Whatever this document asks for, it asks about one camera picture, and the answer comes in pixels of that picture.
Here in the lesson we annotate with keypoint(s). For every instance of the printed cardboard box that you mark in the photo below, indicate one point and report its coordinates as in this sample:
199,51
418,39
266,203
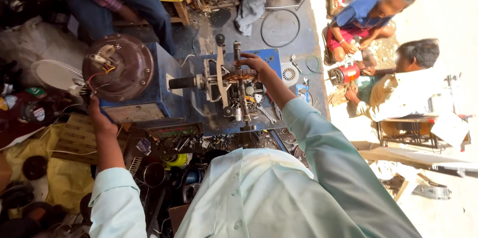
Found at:
76,137

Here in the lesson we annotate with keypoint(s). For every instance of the grey metal bracket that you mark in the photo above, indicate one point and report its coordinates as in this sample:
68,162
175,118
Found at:
433,192

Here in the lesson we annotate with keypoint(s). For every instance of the white round vent cover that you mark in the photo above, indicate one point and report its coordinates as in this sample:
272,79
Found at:
289,74

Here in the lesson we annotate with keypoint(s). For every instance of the person's light green shirt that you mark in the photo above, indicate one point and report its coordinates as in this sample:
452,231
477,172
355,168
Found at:
269,193

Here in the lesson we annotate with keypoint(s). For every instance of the yellow sack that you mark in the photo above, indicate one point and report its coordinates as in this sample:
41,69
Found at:
69,182

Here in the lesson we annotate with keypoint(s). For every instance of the screwdriver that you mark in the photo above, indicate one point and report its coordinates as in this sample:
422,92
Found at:
295,64

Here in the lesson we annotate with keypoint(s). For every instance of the person's right fingers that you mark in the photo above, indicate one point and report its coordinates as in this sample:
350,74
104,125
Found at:
246,60

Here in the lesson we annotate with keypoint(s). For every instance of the small blue box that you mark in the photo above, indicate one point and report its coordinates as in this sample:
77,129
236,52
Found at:
301,91

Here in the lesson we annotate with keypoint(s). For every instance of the white fan guard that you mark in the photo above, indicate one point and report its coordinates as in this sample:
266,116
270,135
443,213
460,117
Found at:
56,75

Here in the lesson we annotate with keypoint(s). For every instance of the yellow green can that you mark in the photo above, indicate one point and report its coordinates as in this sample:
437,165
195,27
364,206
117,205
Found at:
178,160

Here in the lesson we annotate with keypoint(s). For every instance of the blue coil winding machine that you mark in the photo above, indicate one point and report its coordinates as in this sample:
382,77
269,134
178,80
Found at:
160,92

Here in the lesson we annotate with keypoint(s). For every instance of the grey plastic bag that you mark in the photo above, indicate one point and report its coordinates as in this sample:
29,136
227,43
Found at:
33,47

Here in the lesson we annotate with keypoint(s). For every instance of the heap of tools and parts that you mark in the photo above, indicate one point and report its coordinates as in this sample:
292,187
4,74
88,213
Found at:
224,142

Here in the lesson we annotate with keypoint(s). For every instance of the round metal cup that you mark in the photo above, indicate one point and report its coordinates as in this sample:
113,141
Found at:
154,175

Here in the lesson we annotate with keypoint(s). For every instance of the dark red bag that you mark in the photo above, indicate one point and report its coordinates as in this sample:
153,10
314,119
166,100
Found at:
26,114

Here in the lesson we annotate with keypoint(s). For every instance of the pile of dark fan motors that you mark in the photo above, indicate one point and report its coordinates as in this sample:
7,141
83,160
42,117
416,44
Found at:
26,212

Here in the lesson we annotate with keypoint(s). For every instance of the person's left hand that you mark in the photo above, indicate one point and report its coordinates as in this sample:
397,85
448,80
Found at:
101,120

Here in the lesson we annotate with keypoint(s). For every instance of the brown ceiling fan motor housing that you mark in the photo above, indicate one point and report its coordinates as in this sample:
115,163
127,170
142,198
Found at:
129,64

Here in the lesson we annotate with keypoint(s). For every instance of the sewing machine table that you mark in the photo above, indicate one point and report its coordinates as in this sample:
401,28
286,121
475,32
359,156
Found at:
410,129

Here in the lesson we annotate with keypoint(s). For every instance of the black round disc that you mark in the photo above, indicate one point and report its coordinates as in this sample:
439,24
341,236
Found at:
34,167

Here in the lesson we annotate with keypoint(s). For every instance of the person's left fingers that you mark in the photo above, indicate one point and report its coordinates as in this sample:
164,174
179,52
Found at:
93,102

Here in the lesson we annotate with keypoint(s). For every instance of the red electric motor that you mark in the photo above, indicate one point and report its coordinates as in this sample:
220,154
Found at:
345,73

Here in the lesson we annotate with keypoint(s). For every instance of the white paper sheet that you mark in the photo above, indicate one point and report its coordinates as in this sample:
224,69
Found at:
450,129

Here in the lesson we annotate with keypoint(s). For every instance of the wooden plank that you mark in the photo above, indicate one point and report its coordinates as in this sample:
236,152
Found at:
407,157

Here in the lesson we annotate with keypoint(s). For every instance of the copper wound fan stator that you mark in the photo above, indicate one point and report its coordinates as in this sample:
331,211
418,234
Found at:
237,76

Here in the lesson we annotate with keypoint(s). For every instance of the grey cloth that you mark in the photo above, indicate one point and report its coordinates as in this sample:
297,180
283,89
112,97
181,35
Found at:
250,10

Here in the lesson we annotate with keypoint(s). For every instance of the steel open-end wrench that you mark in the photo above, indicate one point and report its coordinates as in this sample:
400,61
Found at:
267,114

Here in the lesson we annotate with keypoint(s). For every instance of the person's right hand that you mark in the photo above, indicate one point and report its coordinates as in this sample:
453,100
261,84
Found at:
257,64

